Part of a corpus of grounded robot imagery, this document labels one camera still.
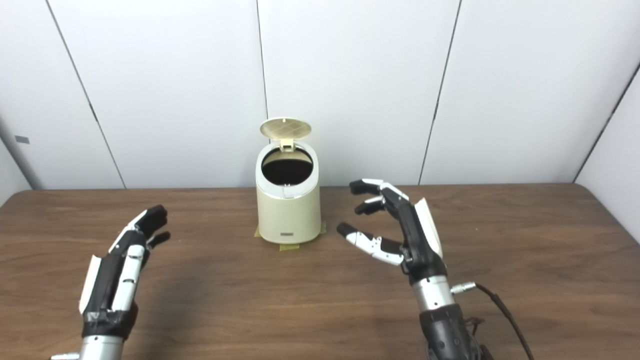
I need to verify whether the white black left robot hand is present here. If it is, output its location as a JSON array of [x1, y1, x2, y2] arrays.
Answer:
[[79, 204, 171, 341]]

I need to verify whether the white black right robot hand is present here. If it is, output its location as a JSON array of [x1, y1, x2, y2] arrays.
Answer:
[[336, 178, 448, 287]]

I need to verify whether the cream round bin lid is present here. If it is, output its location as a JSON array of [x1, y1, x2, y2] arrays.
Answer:
[[259, 117, 313, 152]]

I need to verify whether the cream-colored cylindrical bin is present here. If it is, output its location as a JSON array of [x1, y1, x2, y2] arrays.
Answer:
[[255, 141, 322, 245]]

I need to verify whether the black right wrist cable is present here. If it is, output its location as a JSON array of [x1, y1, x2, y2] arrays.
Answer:
[[450, 281, 536, 360]]

